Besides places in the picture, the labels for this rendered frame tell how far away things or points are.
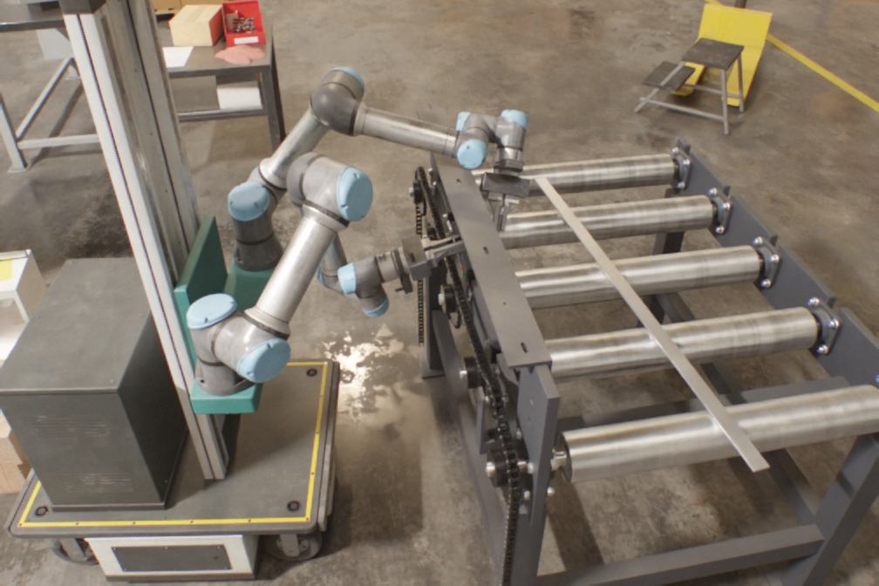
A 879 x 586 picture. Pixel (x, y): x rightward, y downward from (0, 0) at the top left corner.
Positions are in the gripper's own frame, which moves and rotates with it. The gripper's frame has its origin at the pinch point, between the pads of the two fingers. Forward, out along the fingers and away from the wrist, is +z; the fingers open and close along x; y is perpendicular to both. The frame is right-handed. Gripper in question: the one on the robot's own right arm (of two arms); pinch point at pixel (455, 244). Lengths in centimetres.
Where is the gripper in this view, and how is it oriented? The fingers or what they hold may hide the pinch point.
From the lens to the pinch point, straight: 187.9
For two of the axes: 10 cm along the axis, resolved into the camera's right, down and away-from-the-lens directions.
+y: -2.6, -7.6, -5.9
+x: -1.8, -5.7, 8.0
